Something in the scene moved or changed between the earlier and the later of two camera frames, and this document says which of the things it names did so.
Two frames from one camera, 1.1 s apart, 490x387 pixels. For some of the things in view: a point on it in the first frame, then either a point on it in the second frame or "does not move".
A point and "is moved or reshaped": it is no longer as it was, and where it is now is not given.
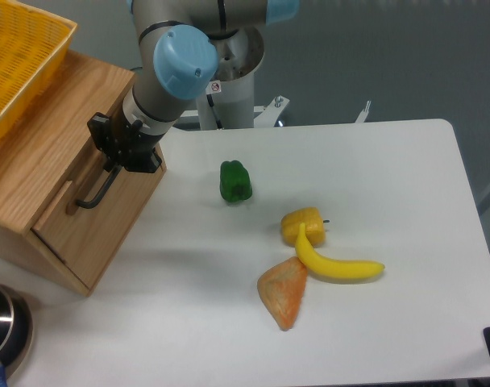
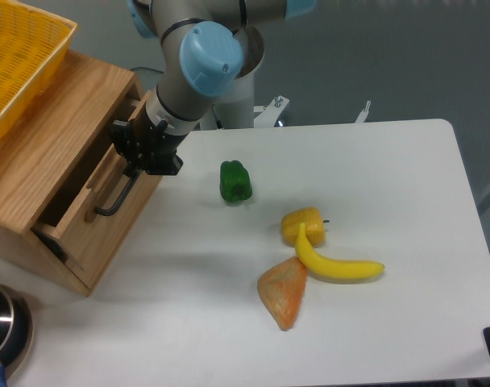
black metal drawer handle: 100,193 → 124,193
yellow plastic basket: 26,47 does not move
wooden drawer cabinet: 56,206 does not move
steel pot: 10,327 does not move
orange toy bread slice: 282,288 does not move
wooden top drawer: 91,224 is moved or reshaped
